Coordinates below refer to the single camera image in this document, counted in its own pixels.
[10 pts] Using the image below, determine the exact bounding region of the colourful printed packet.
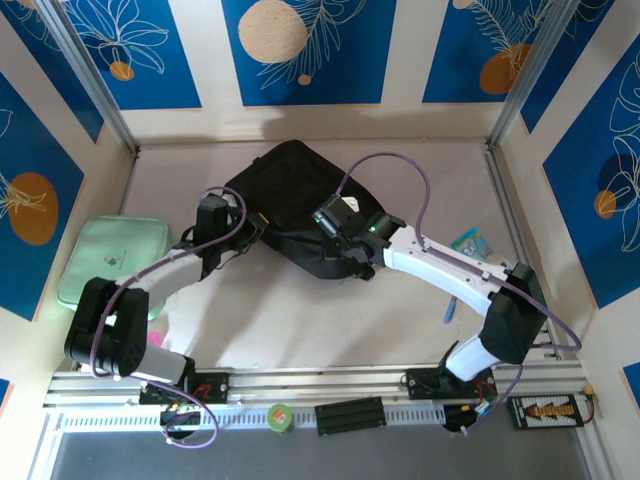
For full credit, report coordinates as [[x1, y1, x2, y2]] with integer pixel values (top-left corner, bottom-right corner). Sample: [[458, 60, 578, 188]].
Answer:
[[451, 227, 502, 265]]

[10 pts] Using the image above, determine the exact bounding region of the black slotted block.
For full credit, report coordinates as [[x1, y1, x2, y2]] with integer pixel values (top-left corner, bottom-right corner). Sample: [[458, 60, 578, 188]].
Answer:
[[313, 396, 387, 437]]

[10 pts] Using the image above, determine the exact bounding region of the grey slotted cable duct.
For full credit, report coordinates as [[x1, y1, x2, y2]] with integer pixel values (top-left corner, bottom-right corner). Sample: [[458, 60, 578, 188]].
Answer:
[[58, 402, 447, 434]]

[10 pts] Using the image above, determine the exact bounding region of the small controller board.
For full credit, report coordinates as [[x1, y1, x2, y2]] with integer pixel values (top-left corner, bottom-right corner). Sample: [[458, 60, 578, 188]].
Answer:
[[443, 399, 496, 432], [159, 403, 202, 427]]

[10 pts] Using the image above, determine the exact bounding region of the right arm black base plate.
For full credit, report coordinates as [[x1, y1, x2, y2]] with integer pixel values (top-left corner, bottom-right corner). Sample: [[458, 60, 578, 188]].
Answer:
[[405, 367, 496, 401]]

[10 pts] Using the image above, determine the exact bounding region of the blue poster with orange circle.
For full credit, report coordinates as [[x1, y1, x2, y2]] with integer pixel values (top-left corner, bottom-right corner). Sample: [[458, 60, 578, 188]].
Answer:
[[542, 49, 640, 310], [422, 0, 571, 105], [0, 72, 85, 322]]

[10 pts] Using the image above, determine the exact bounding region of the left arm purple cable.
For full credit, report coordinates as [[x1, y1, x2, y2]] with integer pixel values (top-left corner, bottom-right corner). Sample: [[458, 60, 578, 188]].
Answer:
[[89, 187, 249, 451]]

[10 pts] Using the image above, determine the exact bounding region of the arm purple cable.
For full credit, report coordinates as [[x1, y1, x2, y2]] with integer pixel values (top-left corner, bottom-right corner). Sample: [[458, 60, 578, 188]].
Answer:
[[89, 187, 249, 451], [337, 152, 584, 436]]

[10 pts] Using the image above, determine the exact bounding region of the aluminium frame post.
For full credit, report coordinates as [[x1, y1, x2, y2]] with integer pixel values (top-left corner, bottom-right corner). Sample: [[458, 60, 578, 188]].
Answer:
[[487, 0, 585, 151], [37, 0, 140, 154]]

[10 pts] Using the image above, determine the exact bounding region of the mint green zip pouch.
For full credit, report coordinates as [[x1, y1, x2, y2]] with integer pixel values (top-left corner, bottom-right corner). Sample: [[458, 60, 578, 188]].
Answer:
[[56, 214, 174, 321]]

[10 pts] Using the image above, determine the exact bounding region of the blue floral wall poster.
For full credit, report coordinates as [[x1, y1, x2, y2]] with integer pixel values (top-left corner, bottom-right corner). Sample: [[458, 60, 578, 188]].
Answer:
[[58, 0, 203, 111], [519, 0, 640, 134], [0, 9, 105, 145]]

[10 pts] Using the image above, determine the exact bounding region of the yellow connector with red wire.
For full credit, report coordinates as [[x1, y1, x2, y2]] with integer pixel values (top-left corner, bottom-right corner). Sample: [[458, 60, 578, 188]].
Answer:
[[579, 382, 600, 424]]

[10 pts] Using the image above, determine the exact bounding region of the aluminium table side rail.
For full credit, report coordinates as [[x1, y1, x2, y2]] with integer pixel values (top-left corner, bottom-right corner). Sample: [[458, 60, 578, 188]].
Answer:
[[482, 142, 559, 359]]

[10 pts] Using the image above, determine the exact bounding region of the black power distribution board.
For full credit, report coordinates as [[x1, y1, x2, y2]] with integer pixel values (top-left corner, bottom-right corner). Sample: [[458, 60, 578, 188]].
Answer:
[[508, 393, 586, 430]]

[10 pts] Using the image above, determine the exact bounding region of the aluminium mounting rail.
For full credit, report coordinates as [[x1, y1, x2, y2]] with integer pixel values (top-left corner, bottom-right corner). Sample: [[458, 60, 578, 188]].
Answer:
[[42, 360, 587, 409]]

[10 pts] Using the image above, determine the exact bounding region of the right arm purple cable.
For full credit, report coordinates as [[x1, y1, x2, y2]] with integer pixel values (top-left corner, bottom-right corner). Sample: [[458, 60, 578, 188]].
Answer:
[[337, 152, 584, 436]]

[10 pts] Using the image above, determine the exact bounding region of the black backpack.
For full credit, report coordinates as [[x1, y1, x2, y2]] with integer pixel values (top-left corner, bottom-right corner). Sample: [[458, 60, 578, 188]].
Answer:
[[223, 139, 387, 282]]

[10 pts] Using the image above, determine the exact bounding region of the blue poster with beige circle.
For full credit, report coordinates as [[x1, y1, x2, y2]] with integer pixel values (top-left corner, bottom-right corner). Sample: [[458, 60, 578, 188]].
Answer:
[[221, 0, 399, 107]]

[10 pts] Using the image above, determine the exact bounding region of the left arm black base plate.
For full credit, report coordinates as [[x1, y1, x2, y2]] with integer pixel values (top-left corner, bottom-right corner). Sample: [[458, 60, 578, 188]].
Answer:
[[138, 370, 230, 405]]

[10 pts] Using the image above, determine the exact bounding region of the green tape roll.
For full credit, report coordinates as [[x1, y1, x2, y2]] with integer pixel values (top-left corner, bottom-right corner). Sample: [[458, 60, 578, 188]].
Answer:
[[266, 402, 296, 436]]

